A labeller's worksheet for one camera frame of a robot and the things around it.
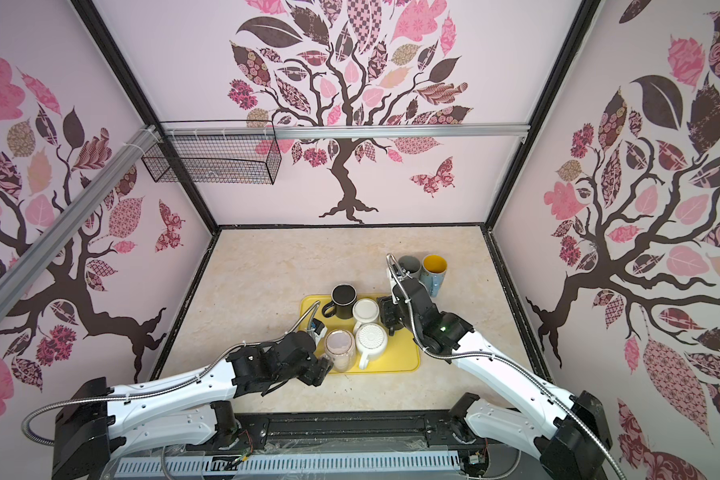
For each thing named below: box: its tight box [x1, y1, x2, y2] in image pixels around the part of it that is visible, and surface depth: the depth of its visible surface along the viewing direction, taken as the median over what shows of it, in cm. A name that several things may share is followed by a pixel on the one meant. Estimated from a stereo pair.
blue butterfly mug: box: [419, 254, 448, 298], surface depth 98 cm
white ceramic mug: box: [355, 323, 388, 370], surface depth 83 cm
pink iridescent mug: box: [324, 328, 356, 373], surface depth 79 cm
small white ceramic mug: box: [352, 298, 380, 335], surface depth 89 cm
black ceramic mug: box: [322, 283, 357, 319], surface depth 91 cm
